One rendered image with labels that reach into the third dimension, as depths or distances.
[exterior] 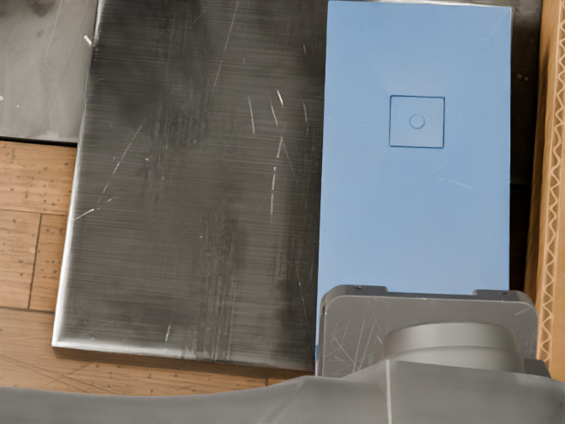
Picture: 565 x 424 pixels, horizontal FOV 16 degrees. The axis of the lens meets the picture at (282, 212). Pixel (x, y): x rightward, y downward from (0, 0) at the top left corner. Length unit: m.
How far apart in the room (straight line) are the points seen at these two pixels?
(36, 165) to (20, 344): 0.07
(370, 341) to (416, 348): 0.15
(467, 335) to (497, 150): 0.29
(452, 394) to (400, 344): 0.03
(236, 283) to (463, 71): 0.12
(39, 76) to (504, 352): 0.40
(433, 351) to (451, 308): 0.15
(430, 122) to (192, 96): 0.11
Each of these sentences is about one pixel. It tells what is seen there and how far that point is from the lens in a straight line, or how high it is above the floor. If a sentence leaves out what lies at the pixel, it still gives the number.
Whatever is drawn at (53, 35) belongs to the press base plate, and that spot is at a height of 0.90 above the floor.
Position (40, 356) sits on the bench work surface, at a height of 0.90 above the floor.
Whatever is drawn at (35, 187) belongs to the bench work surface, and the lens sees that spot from 0.82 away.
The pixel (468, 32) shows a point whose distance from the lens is 0.77.
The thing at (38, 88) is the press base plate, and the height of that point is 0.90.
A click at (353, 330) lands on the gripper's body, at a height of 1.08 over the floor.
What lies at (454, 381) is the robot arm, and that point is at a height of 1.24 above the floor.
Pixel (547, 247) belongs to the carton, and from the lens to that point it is 0.74.
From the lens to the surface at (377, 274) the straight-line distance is 0.74.
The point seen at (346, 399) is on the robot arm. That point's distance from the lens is 0.43.
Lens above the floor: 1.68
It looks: 73 degrees down
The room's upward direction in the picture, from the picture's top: straight up
